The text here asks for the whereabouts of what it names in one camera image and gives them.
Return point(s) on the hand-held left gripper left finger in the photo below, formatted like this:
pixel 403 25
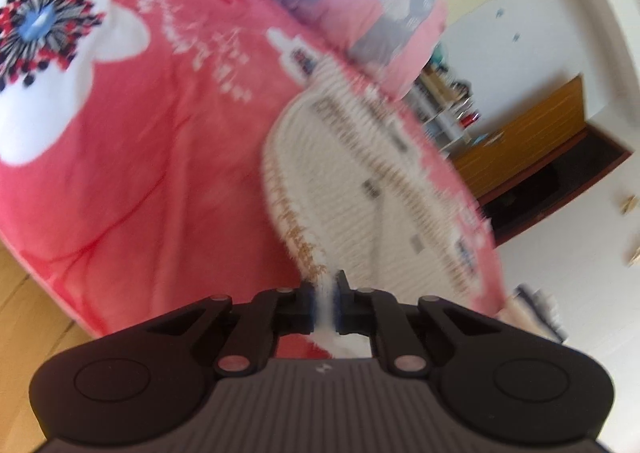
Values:
pixel 313 308

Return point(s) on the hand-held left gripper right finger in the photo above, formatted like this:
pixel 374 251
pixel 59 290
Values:
pixel 339 309

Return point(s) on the beige houndstooth knit cardigan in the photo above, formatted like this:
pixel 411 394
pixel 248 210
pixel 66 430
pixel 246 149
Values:
pixel 340 193

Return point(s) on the white desk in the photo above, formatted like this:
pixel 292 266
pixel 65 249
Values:
pixel 440 125

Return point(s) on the pink floral fleece blanket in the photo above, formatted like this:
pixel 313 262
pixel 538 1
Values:
pixel 150 158

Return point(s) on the red bottle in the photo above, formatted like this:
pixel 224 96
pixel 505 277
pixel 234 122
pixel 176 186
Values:
pixel 468 119

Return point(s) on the brown wooden door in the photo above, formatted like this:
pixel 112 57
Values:
pixel 525 138

